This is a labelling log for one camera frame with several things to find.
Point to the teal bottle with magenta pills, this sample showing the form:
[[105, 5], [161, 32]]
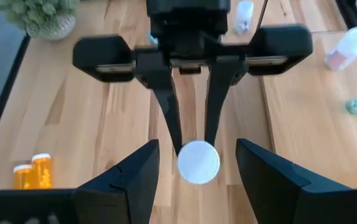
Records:
[[198, 161]]

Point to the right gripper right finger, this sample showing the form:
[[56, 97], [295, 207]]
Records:
[[271, 193]]

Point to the green potted plant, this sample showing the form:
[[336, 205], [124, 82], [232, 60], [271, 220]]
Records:
[[35, 12]]

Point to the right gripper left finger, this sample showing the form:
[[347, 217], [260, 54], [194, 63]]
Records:
[[125, 193]]

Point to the clear medicine bottle white cap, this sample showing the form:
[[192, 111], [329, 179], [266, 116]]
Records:
[[243, 15], [349, 46]]

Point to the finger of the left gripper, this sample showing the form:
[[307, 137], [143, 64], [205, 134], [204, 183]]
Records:
[[221, 93], [162, 93]]

